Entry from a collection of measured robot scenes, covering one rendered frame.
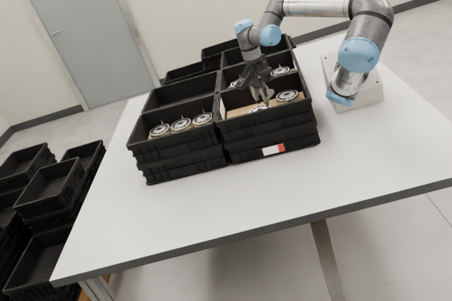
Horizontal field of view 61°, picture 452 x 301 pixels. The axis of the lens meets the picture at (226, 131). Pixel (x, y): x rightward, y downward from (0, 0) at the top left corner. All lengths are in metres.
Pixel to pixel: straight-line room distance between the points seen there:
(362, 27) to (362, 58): 0.09
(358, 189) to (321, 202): 0.14
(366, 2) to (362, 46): 0.15
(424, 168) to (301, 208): 0.44
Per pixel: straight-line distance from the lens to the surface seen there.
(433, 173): 1.46
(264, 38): 1.43
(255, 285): 2.12
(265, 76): 1.60
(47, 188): 2.76
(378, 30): 1.23
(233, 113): 1.81
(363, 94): 1.84
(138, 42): 4.85
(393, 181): 1.43
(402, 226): 2.25
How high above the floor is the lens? 1.63
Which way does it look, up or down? 28 degrees down
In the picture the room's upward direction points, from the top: 20 degrees counter-clockwise
